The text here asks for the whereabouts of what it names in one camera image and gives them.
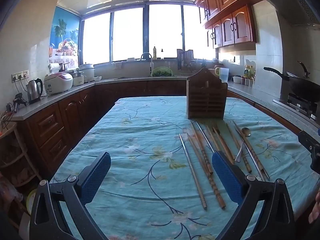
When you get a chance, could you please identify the bamboo chopstick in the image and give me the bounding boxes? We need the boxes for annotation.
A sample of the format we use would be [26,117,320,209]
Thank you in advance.
[186,133,226,209]
[190,121,214,175]

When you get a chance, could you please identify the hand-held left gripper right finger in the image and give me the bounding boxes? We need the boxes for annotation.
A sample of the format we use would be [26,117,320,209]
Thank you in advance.
[212,151,297,240]

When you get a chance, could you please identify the black wok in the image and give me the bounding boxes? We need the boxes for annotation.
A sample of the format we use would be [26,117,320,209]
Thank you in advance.
[263,61,320,100]

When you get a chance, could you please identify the tangled cables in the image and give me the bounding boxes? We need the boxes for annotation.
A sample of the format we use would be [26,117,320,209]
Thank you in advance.
[0,102,18,130]

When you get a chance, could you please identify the white pink rice cooker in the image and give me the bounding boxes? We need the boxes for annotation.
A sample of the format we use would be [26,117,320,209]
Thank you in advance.
[44,72,73,95]

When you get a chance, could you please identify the wooden corner shelf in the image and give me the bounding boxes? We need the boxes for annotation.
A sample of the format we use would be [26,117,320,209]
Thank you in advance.
[0,122,42,188]

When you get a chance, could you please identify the blue floral tablecloth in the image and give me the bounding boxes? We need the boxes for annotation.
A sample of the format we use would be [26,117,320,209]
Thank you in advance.
[50,96,320,240]

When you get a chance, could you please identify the row of seasoning containers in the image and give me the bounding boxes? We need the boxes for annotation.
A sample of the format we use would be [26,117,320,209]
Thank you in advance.
[232,76,254,87]

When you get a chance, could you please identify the small white steamer pot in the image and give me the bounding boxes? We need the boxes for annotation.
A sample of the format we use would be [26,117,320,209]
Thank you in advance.
[72,69,85,86]

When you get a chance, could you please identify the wooden utensil holder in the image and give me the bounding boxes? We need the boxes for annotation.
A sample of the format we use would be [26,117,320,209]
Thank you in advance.
[186,67,228,120]

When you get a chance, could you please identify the green colander with vegetables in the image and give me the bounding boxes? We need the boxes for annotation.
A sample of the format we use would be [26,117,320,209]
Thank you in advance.
[151,67,174,77]

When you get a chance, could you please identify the person's right hand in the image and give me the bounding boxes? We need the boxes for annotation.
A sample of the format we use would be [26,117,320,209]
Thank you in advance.
[308,192,320,224]

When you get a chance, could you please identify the steel electric kettle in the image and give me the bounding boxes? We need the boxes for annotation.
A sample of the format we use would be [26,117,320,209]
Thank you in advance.
[26,78,43,104]

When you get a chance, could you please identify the metal spoon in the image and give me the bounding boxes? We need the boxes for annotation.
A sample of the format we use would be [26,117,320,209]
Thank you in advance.
[234,127,251,163]

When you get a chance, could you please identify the translucent plastic jug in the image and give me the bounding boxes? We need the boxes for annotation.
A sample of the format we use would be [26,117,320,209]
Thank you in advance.
[219,67,230,83]

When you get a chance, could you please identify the dish drying rack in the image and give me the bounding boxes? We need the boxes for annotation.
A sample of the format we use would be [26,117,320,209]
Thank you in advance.
[177,49,197,71]

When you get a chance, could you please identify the white wall socket strip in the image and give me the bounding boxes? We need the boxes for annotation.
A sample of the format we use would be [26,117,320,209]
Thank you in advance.
[11,70,30,83]

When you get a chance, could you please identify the metal chopstick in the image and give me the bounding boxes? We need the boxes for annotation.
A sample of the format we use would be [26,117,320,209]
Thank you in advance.
[235,129,266,181]
[195,121,215,153]
[232,120,270,180]
[179,133,207,210]

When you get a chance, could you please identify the wooden upper cabinets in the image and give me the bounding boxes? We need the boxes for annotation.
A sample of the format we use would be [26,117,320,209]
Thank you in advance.
[194,0,265,49]

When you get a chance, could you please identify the wooden base cabinets with countertop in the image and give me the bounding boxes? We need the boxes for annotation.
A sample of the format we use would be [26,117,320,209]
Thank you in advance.
[11,76,304,175]

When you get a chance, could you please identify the gas stove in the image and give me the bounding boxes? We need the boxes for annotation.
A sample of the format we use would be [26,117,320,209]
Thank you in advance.
[273,92,320,125]

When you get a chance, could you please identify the large kitchen window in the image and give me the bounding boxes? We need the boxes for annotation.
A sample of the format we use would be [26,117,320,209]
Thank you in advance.
[80,2,217,65]

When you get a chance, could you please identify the large white cooker pot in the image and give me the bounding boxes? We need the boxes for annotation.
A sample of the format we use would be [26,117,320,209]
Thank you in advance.
[79,63,95,83]

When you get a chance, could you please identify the tropical fruit wall poster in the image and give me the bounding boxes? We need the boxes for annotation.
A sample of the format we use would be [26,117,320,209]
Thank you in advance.
[49,6,80,64]

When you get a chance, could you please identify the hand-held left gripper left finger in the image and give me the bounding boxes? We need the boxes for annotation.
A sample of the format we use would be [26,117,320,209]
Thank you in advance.
[29,151,112,240]

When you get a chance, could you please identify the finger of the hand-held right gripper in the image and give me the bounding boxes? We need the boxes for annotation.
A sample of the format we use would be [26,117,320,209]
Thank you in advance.
[297,130,320,174]

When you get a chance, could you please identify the curved sink faucet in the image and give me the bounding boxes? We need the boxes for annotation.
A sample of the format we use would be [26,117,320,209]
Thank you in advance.
[140,52,153,77]

